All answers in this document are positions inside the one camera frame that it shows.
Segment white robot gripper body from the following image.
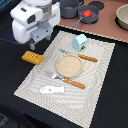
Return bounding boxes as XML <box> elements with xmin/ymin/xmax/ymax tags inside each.
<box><xmin>10</xmin><ymin>0</ymin><xmax>60</xmax><ymax>44</ymax></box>

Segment grey toy frying pan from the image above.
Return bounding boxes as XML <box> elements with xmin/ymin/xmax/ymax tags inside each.
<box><xmin>73</xmin><ymin>5</ymin><xmax>99</xmax><ymax>27</ymax></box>

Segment grey toy pot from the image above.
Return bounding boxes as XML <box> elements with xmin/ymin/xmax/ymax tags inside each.
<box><xmin>60</xmin><ymin>0</ymin><xmax>84</xmax><ymax>19</ymax></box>

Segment beige woven placemat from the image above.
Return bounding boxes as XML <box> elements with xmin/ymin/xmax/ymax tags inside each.
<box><xmin>14</xmin><ymin>31</ymin><xmax>115</xmax><ymax>128</ymax></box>

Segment wooden handled toy fork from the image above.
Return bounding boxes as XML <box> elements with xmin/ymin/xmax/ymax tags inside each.
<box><xmin>44</xmin><ymin>71</ymin><xmax>85</xmax><ymax>89</ymax></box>

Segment round wooden plate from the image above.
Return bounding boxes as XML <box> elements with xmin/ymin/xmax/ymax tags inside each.
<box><xmin>56</xmin><ymin>55</ymin><xmax>83</xmax><ymax>78</ymax></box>

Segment pink toy stove top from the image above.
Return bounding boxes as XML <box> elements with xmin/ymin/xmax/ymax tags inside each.
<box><xmin>59</xmin><ymin>0</ymin><xmax>128</xmax><ymax>42</ymax></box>

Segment red toy tomato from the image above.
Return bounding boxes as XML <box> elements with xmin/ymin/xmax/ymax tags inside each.
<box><xmin>82</xmin><ymin>10</ymin><xmax>92</xmax><ymax>17</ymax></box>

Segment black burner disc back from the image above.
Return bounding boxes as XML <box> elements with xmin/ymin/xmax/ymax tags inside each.
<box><xmin>90</xmin><ymin>1</ymin><xmax>104</xmax><ymax>10</ymax></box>

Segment wooden handled toy knife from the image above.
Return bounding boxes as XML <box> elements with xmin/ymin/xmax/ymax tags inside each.
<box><xmin>59</xmin><ymin>49</ymin><xmax>98</xmax><ymax>62</ymax></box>

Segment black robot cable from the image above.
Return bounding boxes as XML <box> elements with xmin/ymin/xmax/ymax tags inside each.
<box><xmin>0</xmin><ymin>37</ymin><xmax>18</xmax><ymax>45</ymax></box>

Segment cream bowl on stove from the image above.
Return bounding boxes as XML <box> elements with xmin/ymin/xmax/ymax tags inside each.
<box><xmin>116</xmin><ymin>4</ymin><xmax>128</xmax><ymax>30</ymax></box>

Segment toy bread loaf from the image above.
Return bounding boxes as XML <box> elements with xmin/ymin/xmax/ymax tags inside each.
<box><xmin>22</xmin><ymin>51</ymin><xmax>44</xmax><ymax>65</ymax></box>

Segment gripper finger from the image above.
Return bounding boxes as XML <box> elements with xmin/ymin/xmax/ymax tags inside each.
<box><xmin>45</xmin><ymin>33</ymin><xmax>52</xmax><ymax>42</ymax></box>
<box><xmin>29</xmin><ymin>43</ymin><xmax>35</xmax><ymax>51</ymax></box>

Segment light blue milk carton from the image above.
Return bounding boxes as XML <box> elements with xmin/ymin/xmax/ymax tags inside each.
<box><xmin>72</xmin><ymin>34</ymin><xmax>87</xmax><ymax>51</ymax></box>

